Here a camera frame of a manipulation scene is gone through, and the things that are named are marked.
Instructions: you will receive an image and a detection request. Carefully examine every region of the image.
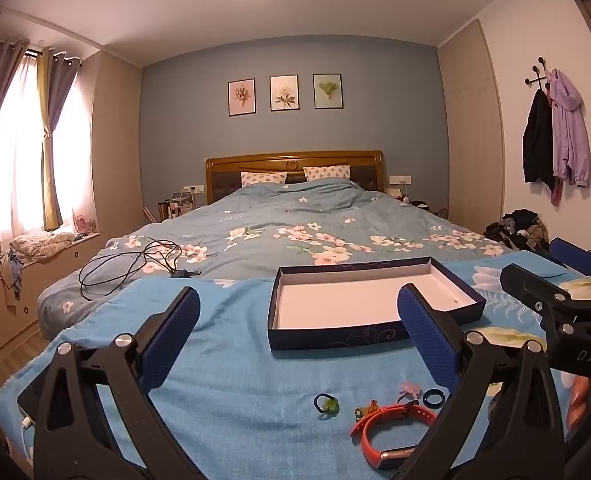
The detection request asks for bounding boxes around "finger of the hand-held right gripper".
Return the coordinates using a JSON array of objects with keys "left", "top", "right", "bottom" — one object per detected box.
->
[
  {"left": 500, "top": 263, "right": 583, "bottom": 328},
  {"left": 549, "top": 237, "right": 591, "bottom": 303}
]

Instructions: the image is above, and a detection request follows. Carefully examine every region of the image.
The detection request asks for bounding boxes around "white flower framed picture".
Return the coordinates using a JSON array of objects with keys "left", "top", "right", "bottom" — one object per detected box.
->
[{"left": 270, "top": 75, "right": 299, "bottom": 112}]

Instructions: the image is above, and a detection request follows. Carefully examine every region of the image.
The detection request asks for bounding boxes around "pile of dark clothes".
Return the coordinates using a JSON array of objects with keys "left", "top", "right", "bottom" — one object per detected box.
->
[{"left": 484, "top": 208, "right": 551, "bottom": 253}]

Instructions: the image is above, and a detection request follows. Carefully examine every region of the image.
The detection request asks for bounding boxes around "green pendant with black cord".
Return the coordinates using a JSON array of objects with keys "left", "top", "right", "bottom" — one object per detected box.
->
[{"left": 311, "top": 392, "right": 340, "bottom": 418}]

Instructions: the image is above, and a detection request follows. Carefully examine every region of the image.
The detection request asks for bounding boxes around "wooden bed headboard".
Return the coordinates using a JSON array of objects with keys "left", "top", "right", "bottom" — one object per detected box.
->
[{"left": 206, "top": 150, "right": 385, "bottom": 206}]

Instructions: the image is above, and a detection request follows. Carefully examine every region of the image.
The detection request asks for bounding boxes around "black jacket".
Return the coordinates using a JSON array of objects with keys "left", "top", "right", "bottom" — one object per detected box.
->
[{"left": 522, "top": 89, "right": 556, "bottom": 191}]

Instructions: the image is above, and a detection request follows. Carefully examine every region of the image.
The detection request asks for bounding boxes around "orange smart watch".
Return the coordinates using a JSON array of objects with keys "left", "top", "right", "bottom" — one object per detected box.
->
[{"left": 350, "top": 402, "right": 437, "bottom": 471}]

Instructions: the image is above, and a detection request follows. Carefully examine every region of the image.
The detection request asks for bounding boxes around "black cable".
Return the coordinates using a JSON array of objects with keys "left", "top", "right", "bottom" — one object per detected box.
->
[{"left": 78, "top": 240, "right": 201, "bottom": 302}]

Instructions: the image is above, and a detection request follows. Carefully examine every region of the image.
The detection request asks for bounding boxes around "white sheer curtain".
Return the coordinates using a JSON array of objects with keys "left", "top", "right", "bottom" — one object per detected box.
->
[{"left": 0, "top": 55, "right": 96, "bottom": 241}]

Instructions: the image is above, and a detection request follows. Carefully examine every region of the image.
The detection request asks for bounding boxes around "grey and yellow curtain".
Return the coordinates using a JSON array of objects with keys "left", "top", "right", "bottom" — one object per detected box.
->
[{"left": 36, "top": 47, "right": 82, "bottom": 231}]

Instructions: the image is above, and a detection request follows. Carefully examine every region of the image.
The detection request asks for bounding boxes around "cluttered bedside table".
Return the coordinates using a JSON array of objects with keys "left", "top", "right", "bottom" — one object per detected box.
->
[
  {"left": 385, "top": 185, "right": 450, "bottom": 218},
  {"left": 143, "top": 190, "right": 199, "bottom": 223}
]

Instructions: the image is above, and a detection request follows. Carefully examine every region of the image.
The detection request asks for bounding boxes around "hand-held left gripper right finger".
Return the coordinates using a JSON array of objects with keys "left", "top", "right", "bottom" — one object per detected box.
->
[{"left": 397, "top": 284, "right": 566, "bottom": 480}]

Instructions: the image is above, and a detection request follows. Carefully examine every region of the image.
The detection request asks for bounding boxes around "tall beige wardrobe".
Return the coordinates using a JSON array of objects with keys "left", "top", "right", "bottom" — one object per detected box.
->
[{"left": 435, "top": 20, "right": 506, "bottom": 248}]

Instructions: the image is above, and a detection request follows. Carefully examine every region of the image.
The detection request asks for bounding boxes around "purple jacket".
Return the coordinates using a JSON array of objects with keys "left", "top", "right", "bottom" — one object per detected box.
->
[{"left": 548, "top": 69, "right": 591, "bottom": 206}]

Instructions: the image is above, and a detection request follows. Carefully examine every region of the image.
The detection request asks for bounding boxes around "grey-blue floral duvet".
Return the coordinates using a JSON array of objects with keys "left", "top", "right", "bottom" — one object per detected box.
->
[{"left": 38, "top": 178, "right": 519, "bottom": 321}]

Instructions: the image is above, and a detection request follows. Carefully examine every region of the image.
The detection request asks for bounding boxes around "dark blue shallow box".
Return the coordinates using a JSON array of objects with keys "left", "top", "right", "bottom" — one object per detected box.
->
[{"left": 267, "top": 256, "right": 487, "bottom": 352}]

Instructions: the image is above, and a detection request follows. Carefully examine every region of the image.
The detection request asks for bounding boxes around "crumpled pale blanket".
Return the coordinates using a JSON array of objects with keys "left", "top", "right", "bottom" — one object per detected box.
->
[{"left": 10, "top": 231, "right": 75, "bottom": 261}]

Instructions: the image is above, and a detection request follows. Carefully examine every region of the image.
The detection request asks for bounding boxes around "person's right hand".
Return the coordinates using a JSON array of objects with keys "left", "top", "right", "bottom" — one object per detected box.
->
[{"left": 565, "top": 375, "right": 591, "bottom": 433}]

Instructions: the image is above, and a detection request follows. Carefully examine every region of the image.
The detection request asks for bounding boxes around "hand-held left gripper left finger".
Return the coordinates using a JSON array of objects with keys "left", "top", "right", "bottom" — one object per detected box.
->
[{"left": 33, "top": 287, "right": 201, "bottom": 480}]

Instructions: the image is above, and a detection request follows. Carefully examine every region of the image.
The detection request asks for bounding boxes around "pink flower ring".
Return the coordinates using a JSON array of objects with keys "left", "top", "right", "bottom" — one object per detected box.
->
[{"left": 397, "top": 382, "right": 421, "bottom": 406}]

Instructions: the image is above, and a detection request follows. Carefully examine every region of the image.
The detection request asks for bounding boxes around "black wall coat rack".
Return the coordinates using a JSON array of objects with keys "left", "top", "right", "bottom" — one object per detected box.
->
[{"left": 524, "top": 56, "right": 559, "bottom": 91}]

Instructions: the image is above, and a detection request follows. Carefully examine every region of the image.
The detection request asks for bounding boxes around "beige wall cabinet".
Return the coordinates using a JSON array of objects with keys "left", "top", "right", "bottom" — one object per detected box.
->
[{"left": 90, "top": 52, "right": 144, "bottom": 233}]

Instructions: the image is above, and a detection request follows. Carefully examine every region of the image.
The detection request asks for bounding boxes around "blue flower print blanket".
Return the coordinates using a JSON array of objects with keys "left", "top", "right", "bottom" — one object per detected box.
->
[{"left": 0, "top": 247, "right": 591, "bottom": 480}]

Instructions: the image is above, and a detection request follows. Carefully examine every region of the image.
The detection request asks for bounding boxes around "heap of hanging clothes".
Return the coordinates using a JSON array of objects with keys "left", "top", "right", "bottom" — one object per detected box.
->
[{"left": 0, "top": 237, "right": 26, "bottom": 306}]

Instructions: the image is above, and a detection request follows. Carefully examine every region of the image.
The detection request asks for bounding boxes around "green leaf framed picture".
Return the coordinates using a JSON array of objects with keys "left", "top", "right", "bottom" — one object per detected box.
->
[{"left": 313, "top": 73, "right": 343, "bottom": 110}]

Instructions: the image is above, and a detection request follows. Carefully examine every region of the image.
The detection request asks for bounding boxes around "patterned white pillow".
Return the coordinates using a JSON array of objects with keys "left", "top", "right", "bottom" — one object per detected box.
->
[
  {"left": 303, "top": 166, "right": 352, "bottom": 181},
  {"left": 240, "top": 171, "right": 289, "bottom": 187}
]

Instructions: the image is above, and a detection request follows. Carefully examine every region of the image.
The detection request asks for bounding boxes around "window seat cabinet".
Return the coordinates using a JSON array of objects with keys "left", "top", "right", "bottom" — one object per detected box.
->
[{"left": 0, "top": 232, "right": 101, "bottom": 356}]

